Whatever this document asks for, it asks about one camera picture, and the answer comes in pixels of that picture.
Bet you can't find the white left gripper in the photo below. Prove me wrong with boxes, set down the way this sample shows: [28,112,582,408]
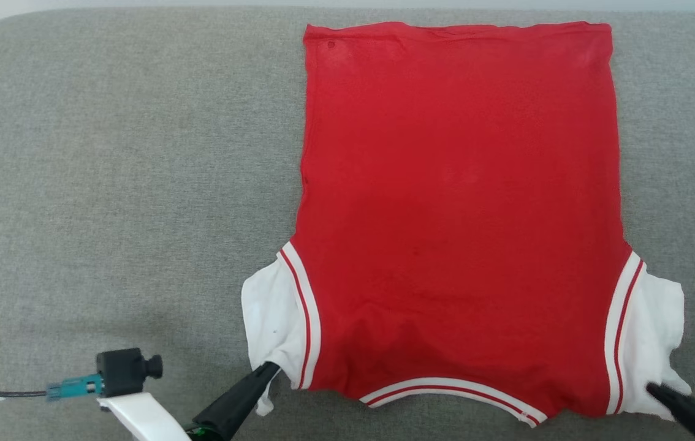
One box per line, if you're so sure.
[97,361,281,441]

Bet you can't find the red and white shirt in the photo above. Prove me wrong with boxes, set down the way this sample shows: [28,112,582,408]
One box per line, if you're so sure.
[241,21,693,428]

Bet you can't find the left camera cable teal plug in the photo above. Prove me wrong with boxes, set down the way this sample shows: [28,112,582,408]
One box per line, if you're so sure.
[0,374,104,402]

